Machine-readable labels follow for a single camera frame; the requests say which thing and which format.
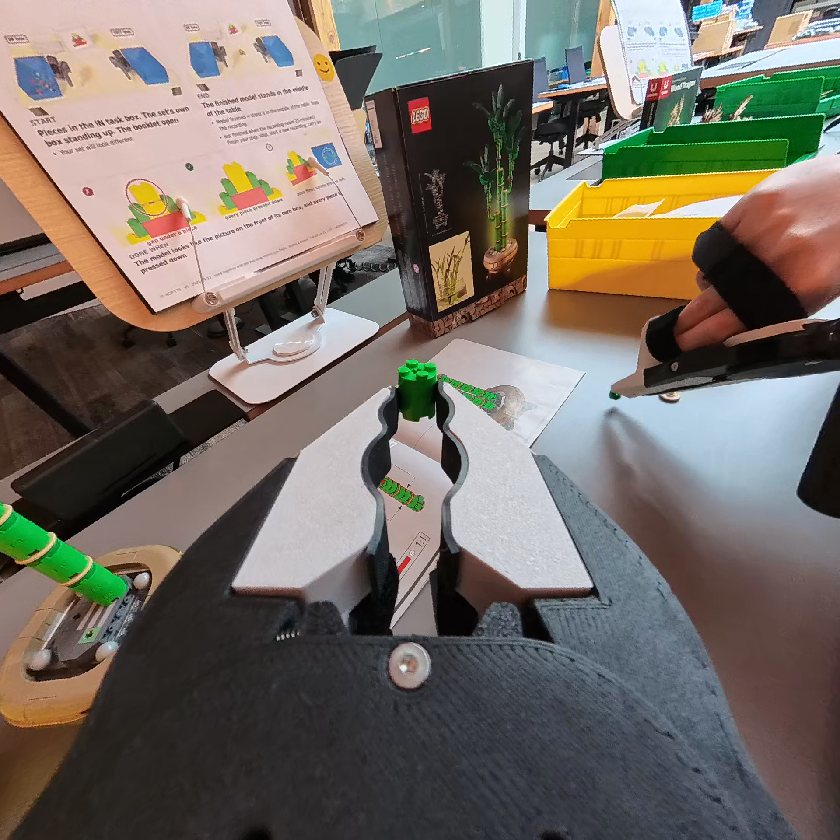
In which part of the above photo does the instruction sheet on stand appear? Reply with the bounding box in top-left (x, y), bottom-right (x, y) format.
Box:
top-left (0, 0), bottom-right (389, 332)

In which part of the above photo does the green round brick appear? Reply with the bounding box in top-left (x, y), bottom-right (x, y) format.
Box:
top-left (397, 360), bottom-right (439, 422)

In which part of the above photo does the black office chair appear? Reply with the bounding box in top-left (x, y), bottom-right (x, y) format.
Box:
top-left (533, 46), bottom-right (592, 173)

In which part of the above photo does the white paper sheet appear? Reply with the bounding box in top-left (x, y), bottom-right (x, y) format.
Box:
top-left (613, 197), bottom-right (732, 221)

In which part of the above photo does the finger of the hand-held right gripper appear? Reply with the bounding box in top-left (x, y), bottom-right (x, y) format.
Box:
top-left (610, 354), bottom-right (840, 403)
top-left (679, 318), bottom-right (840, 371)

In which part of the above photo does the green toy bamboo stalk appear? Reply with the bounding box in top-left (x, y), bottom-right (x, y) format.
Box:
top-left (0, 502), bottom-right (130, 603)

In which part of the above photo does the open instruction booklet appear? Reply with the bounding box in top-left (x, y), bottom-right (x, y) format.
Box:
top-left (384, 338), bottom-right (586, 634)

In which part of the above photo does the background document stand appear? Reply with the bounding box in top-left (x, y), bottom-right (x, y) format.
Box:
top-left (600, 0), bottom-right (698, 120)

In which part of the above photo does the yellow plastic bin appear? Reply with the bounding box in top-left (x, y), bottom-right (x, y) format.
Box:
top-left (545, 169), bottom-right (782, 299)

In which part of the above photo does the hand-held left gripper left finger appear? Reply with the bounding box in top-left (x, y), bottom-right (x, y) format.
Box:
top-left (231, 387), bottom-right (403, 636)

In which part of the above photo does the grey desk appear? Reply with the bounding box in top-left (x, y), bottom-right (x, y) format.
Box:
top-left (0, 230), bottom-right (840, 840)

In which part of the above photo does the black bamboo set box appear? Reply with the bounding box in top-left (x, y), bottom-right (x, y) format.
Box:
top-left (364, 60), bottom-right (536, 339)

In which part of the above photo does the black angular board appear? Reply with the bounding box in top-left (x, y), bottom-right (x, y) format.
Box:
top-left (331, 45), bottom-right (383, 112)

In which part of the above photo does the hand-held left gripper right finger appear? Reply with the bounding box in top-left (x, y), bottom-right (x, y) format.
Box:
top-left (434, 382), bottom-right (596, 636)

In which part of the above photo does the green plastic bin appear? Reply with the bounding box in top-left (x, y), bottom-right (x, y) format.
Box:
top-left (600, 113), bottom-right (826, 181)
top-left (712, 73), bottom-right (840, 120)

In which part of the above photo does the person's right hand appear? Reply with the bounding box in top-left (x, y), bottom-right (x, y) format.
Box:
top-left (676, 154), bottom-right (840, 352)

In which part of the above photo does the wooden pillar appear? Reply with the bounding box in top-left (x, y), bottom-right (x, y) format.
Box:
top-left (293, 0), bottom-right (342, 53)

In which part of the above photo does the black electronic box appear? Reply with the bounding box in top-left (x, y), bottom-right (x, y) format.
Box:
top-left (12, 400), bottom-right (193, 521)

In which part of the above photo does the dark box with plant print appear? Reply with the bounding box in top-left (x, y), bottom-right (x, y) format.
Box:
top-left (640, 66), bottom-right (704, 129)

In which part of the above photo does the tan toy brick pot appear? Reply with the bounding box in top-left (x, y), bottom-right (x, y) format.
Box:
top-left (0, 545), bottom-right (183, 728)

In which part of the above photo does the white stand base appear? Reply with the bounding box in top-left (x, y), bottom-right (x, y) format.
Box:
top-left (209, 266), bottom-right (380, 404)

